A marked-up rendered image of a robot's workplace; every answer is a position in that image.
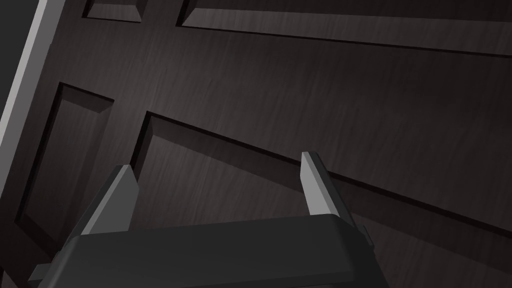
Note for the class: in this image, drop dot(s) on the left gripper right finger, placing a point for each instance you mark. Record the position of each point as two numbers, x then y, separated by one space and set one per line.
320 192

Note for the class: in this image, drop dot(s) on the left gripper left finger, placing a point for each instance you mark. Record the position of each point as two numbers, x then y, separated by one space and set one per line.
114 204

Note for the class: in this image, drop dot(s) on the dark brown panelled door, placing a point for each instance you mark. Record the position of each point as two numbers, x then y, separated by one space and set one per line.
320 100

